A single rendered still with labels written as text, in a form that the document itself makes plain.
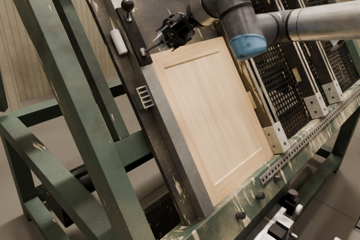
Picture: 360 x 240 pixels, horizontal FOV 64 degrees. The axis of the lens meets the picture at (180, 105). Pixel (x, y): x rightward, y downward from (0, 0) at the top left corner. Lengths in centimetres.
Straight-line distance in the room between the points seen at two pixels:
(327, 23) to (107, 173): 62
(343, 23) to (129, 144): 66
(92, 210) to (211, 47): 79
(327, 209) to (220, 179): 157
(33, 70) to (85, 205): 277
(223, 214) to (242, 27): 63
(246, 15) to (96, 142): 49
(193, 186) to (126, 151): 24
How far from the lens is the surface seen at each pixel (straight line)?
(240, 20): 65
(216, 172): 106
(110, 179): 80
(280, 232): 120
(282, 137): 131
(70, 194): 126
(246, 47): 64
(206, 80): 113
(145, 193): 233
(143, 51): 93
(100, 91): 94
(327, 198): 264
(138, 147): 94
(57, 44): 84
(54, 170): 139
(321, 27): 68
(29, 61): 375
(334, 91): 192
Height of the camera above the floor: 165
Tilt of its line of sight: 28 degrees down
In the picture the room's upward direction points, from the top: 3 degrees clockwise
